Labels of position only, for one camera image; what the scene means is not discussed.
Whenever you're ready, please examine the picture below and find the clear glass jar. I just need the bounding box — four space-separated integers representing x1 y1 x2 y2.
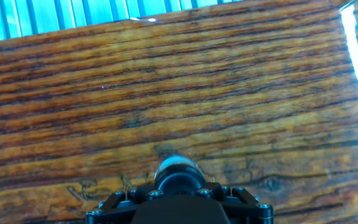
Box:
154 154 205 175

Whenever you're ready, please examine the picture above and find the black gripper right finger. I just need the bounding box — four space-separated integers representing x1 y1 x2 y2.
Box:
196 183 275 224

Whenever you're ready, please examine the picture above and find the black knobbed jar lid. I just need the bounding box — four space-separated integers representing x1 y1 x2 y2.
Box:
154 166 208 195

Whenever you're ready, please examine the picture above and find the wood grain table mat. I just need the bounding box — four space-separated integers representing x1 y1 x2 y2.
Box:
0 0 358 224

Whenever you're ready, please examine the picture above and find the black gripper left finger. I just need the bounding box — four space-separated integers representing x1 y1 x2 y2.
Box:
85 183 167 224

